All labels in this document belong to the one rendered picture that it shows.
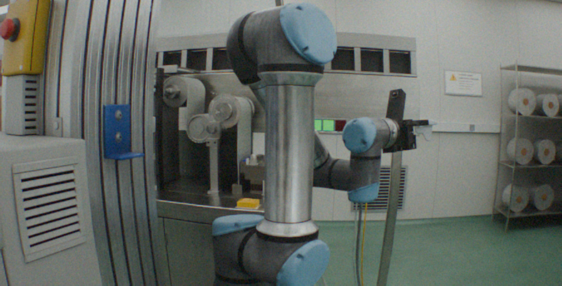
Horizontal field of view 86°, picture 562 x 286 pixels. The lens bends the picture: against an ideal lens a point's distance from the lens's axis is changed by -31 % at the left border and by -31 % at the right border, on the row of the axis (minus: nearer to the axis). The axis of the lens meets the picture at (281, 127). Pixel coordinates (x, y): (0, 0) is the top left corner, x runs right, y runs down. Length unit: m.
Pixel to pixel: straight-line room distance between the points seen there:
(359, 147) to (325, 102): 1.18
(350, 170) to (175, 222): 0.92
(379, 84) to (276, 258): 1.47
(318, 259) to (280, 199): 0.14
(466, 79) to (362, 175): 3.77
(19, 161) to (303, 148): 0.49
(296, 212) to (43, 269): 0.47
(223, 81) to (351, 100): 0.64
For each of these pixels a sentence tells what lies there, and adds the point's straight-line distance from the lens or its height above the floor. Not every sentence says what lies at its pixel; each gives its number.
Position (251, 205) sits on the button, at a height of 0.91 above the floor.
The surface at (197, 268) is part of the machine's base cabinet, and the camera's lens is 1.74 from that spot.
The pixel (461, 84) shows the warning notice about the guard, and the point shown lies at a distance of 4.61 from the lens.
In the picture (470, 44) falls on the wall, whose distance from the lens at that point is 4.73.
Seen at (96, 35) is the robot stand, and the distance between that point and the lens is 0.66.
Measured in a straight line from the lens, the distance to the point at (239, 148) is 1.85.
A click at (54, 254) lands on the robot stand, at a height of 1.08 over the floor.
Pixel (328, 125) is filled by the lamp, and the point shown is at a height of 1.18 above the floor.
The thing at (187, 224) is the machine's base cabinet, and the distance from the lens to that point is 1.68.
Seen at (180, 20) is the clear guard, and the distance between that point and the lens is 2.26.
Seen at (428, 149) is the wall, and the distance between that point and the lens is 4.53.
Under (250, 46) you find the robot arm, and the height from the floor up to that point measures 1.38.
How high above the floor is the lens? 1.28
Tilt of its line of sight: 3 degrees down
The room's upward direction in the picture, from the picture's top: 1 degrees clockwise
